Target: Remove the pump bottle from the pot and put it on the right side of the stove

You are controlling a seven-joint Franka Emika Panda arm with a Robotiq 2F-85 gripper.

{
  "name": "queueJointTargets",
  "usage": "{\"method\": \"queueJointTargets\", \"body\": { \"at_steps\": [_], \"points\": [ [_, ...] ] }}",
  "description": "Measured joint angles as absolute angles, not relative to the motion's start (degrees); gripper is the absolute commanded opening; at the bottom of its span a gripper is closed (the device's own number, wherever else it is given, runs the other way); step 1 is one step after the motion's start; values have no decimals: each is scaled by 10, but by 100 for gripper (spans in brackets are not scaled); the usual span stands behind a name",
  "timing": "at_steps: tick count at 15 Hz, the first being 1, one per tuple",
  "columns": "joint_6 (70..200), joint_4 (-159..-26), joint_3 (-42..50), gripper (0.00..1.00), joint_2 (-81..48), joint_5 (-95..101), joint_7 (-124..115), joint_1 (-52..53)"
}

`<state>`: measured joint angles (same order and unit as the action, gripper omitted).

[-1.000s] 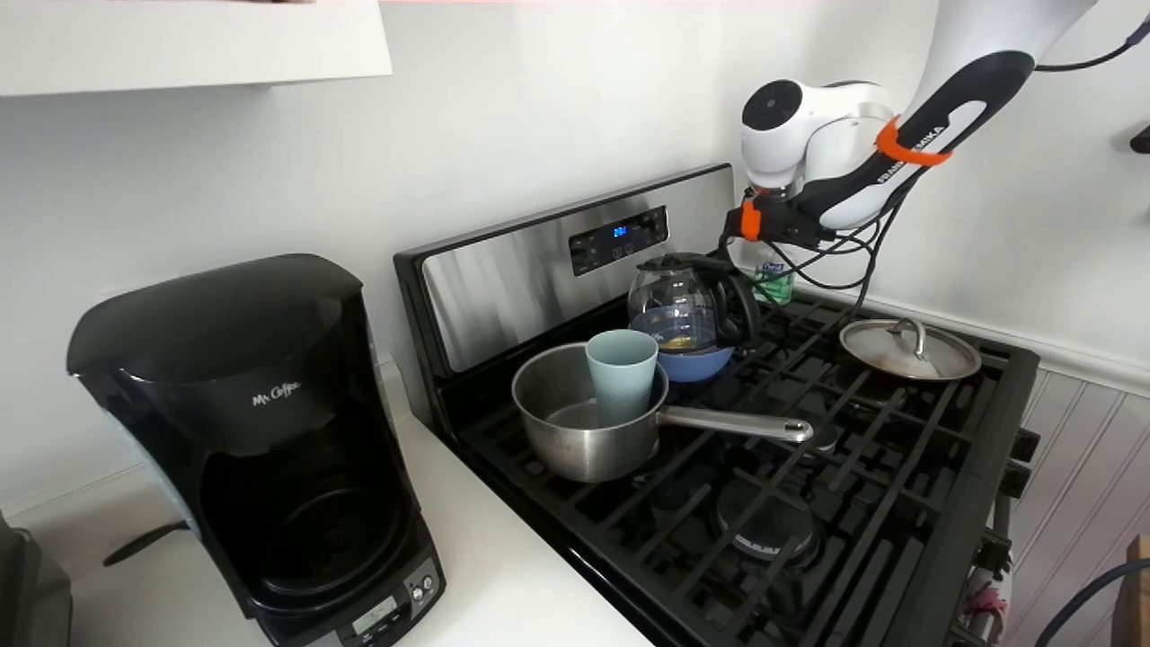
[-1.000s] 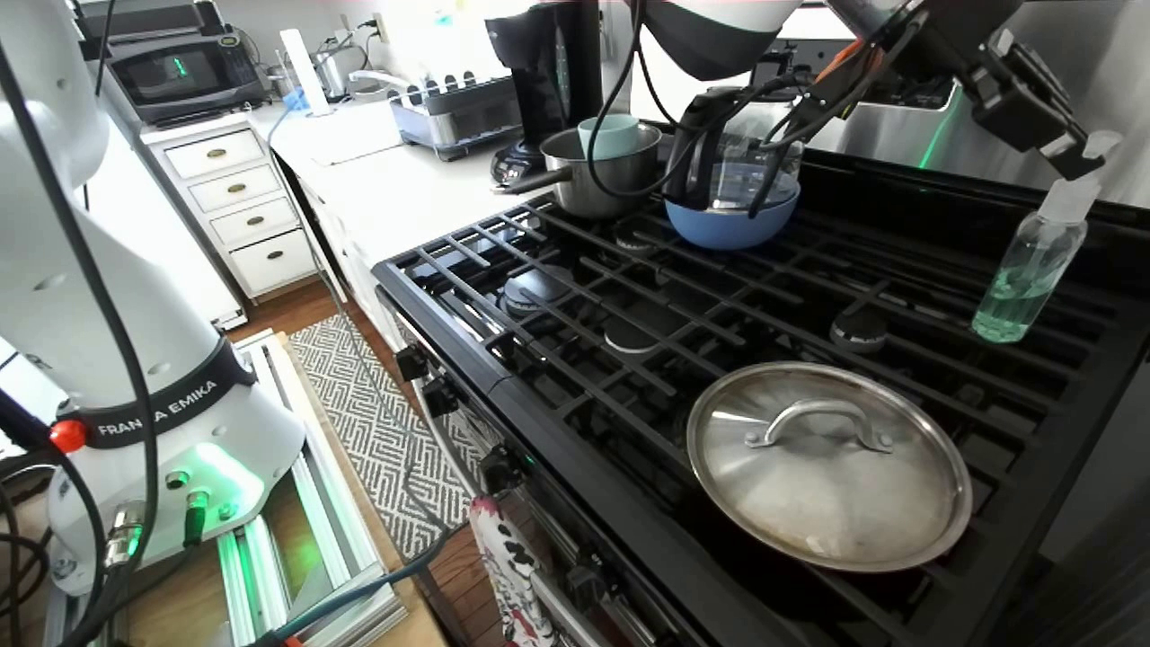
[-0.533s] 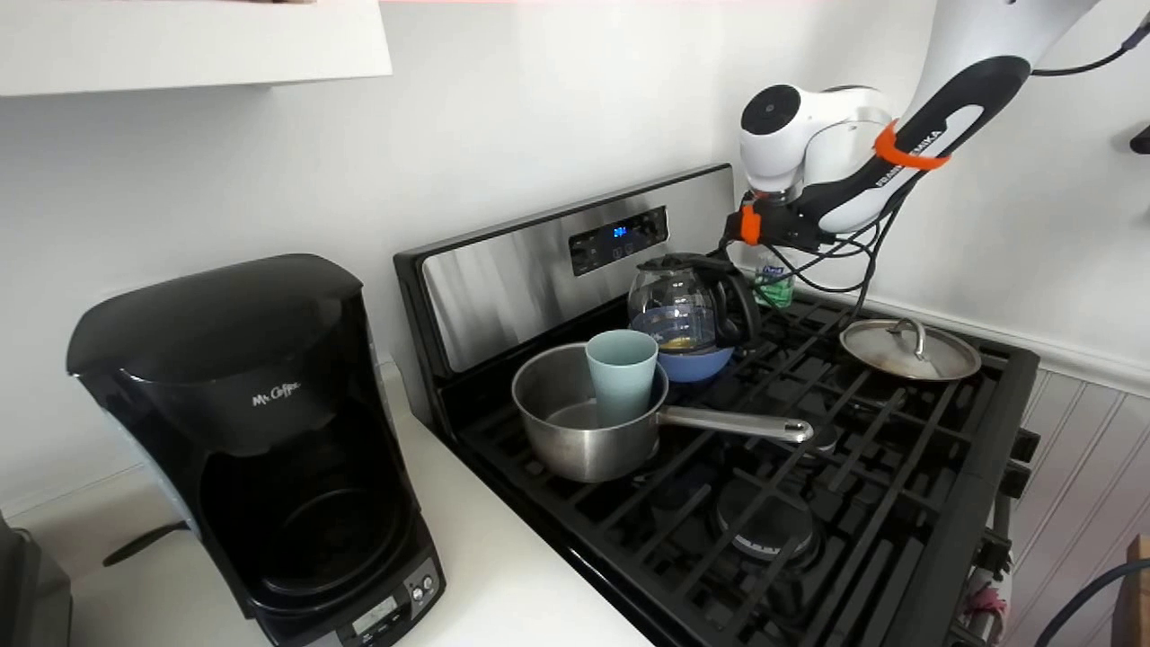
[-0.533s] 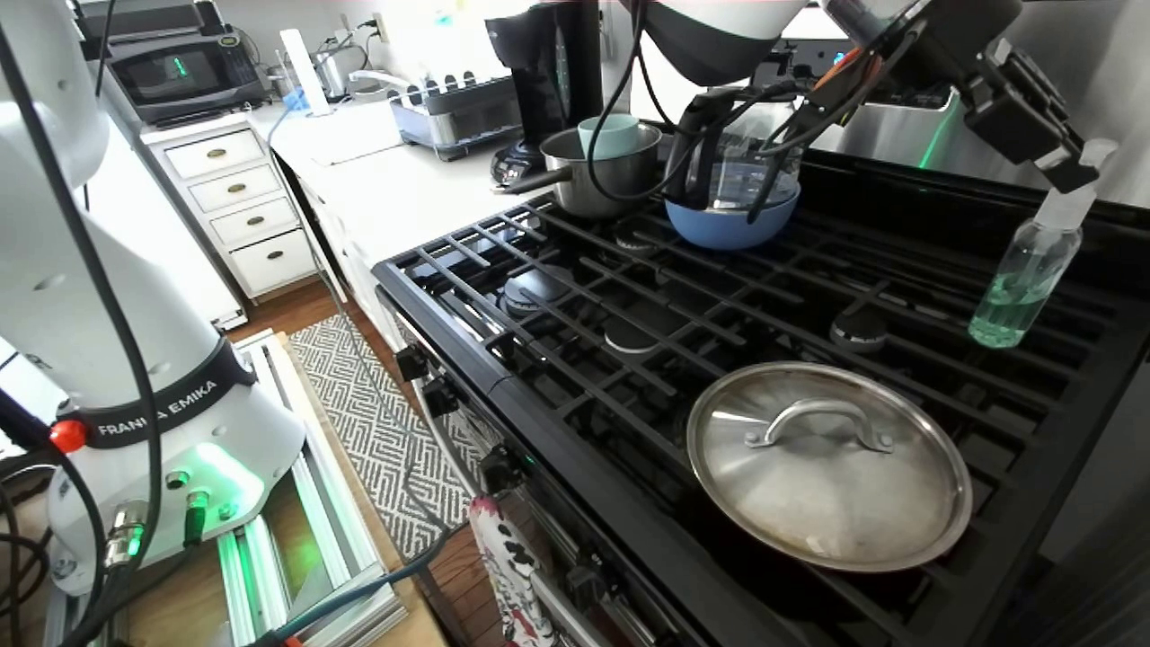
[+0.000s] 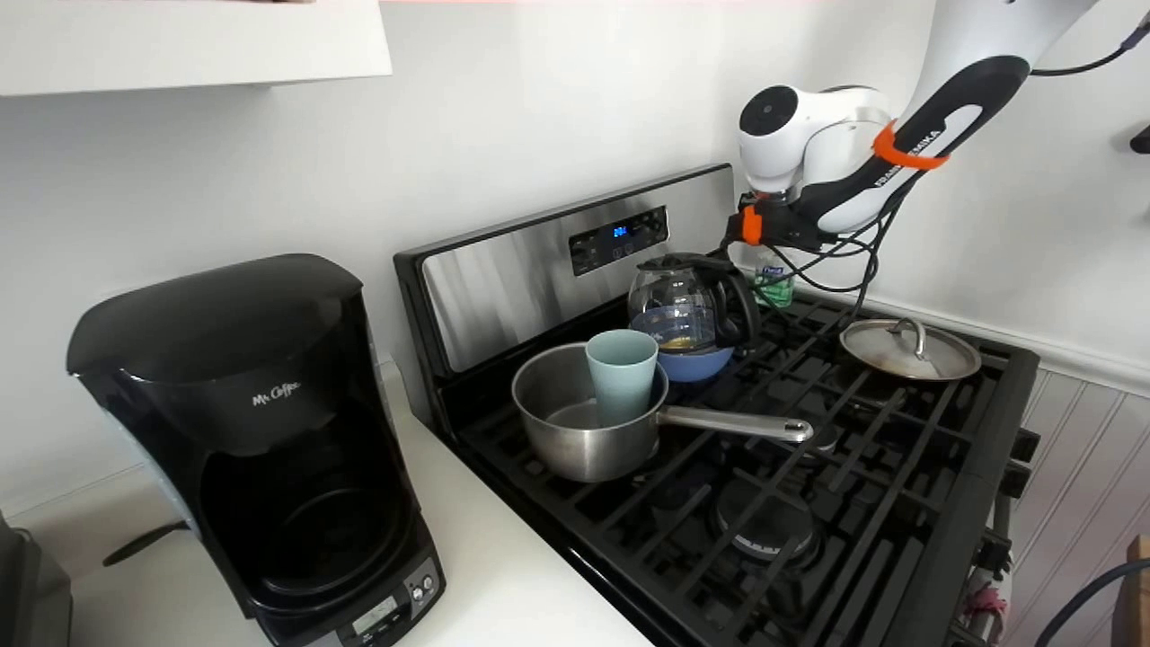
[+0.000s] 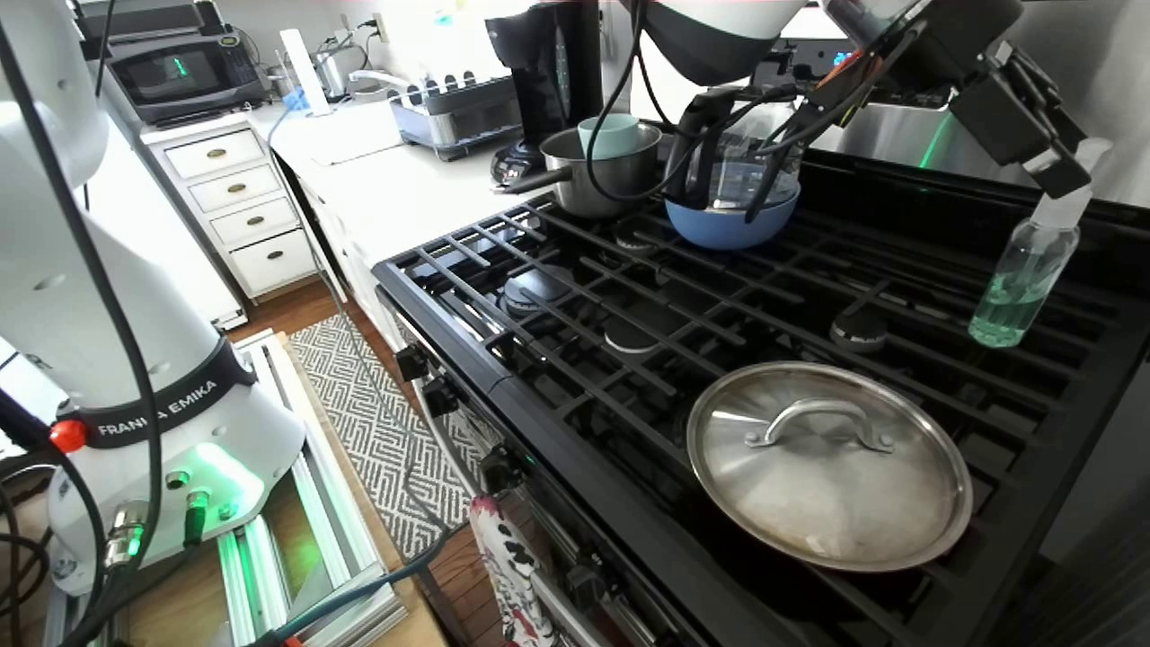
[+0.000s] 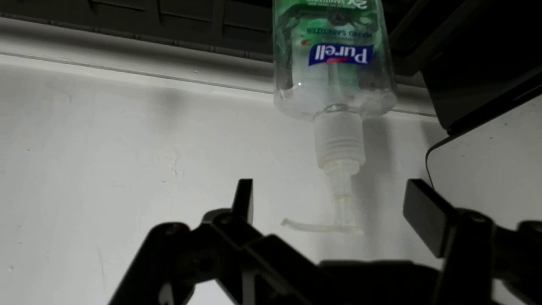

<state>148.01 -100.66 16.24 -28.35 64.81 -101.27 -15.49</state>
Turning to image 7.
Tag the clear Purell pump bottle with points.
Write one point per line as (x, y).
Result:
(333, 73)

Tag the black gas stove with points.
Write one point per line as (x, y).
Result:
(170, 22)

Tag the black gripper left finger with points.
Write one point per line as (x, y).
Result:
(226, 264)

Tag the black coffee maker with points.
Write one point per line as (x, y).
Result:
(485, 56)

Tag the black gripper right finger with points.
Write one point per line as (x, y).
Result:
(480, 254)

